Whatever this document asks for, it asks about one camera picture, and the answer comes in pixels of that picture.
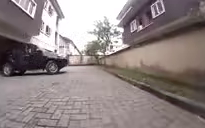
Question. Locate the bushy tree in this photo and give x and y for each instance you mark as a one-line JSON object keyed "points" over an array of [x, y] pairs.
{"points": [[92, 48]]}

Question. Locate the tall slim tree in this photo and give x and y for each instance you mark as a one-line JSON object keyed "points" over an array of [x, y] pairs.
{"points": [[105, 31]]}

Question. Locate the grey brick paving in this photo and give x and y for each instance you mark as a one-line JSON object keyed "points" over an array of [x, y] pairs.
{"points": [[80, 95]]}

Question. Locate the pale building with pitched roof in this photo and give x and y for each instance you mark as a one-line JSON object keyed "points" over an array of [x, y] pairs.
{"points": [[65, 47]]}

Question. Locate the white building with carport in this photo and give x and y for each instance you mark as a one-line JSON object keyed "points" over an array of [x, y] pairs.
{"points": [[40, 41]]}

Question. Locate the concrete kerb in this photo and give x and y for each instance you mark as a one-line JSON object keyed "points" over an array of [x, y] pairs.
{"points": [[163, 95]]}

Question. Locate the black car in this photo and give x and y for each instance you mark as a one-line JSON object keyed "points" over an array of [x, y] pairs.
{"points": [[33, 60]]}

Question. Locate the grass strip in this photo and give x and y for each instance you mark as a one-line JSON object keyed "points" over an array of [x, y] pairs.
{"points": [[176, 85]]}

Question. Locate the dark grey building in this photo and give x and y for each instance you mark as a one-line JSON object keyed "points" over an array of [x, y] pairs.
{"points": [[176, 18]]}

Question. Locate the grey building with carport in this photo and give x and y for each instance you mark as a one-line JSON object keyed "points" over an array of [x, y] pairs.
{"points": [[8, 20]]}

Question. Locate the pale end wall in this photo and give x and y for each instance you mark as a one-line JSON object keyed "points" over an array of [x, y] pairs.
{"points": [[81, 60]]}

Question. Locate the beige boundary wall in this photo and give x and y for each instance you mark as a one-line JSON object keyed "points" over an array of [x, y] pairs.
{"points": [[170, 53]]}

